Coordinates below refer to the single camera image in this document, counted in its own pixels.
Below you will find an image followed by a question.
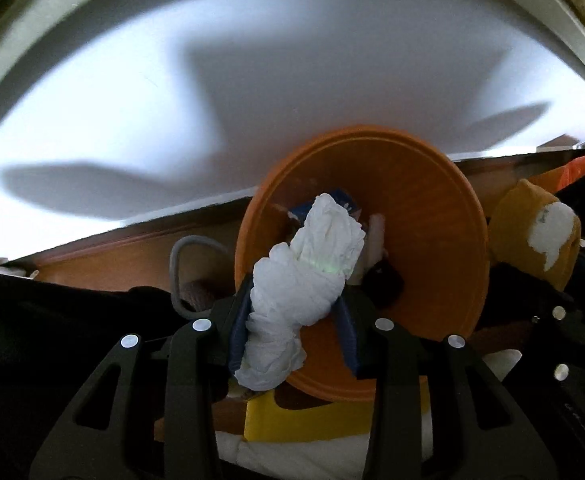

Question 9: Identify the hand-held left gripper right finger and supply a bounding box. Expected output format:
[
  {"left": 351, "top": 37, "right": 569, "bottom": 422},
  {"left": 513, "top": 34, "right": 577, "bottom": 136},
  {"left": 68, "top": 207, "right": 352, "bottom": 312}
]
[{"left": 334, "top": 294, "right": 556, "bottom": 480}]

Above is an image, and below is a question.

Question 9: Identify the yellow box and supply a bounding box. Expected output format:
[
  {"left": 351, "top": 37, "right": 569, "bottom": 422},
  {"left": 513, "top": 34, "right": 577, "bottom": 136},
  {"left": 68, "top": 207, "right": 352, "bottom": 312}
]
[{"left": 244, "top": 374, "right": 431, "bottom": 444}]

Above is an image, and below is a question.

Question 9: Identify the blue box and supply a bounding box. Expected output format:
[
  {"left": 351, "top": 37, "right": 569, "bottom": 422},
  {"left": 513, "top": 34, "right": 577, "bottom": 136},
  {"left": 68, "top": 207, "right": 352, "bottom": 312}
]
[{"left": 287, "top": 189, "right": 368, "bottom": 231}]

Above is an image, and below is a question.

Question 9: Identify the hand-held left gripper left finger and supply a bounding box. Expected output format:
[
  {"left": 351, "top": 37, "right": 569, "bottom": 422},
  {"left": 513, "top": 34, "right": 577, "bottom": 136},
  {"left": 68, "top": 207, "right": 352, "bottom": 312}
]
[{"left": 32, "top": 280, "right": 254, "bottom": 480}]

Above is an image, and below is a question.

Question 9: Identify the orange plastic bin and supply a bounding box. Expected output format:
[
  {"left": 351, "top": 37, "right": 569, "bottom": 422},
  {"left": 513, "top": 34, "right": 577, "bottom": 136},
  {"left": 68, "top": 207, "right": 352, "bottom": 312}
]
[{"left": 233, "top": 125, "right": 488, "bottom": 403}]

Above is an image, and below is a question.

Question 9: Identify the dark cloth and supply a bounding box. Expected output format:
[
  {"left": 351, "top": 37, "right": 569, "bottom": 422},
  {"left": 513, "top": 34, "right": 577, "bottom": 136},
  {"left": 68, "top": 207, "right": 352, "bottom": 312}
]
[{"left": 0, "top": 265, "right": 238, "bottom": 480}]

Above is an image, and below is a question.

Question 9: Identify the white tissue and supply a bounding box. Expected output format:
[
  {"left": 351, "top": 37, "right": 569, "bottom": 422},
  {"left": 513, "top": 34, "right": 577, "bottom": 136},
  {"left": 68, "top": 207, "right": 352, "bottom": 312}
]
[{"left": 232, "top": 192, "right": 366, "bottom": 392}]

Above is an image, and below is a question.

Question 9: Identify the grey cable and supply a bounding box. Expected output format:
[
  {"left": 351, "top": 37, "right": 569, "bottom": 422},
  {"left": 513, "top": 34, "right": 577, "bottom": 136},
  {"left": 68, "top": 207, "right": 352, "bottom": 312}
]
[{"left": 169, "top": 236, "right": 233, "bottom": 319}]

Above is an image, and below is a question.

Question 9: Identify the pale paper scrap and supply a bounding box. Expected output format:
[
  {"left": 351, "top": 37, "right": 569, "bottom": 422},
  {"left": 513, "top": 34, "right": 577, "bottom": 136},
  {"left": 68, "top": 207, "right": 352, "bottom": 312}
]
[{"left": 360, "top": 214, "right": 389, "bottom": 286}]

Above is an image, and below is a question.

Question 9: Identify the black scrap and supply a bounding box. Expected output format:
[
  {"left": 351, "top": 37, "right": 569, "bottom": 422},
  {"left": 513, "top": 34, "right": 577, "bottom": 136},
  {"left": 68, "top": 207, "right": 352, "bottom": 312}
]
[{"left": 361, "top": 259, "right": 405, "bottom": 311}]

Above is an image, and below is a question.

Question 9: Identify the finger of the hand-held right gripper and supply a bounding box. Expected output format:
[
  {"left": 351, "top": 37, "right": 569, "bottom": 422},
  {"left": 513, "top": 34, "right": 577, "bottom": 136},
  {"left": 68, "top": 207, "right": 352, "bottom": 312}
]
[{"left": 483, "top": 264, "right": 576, "bottom": 332}]

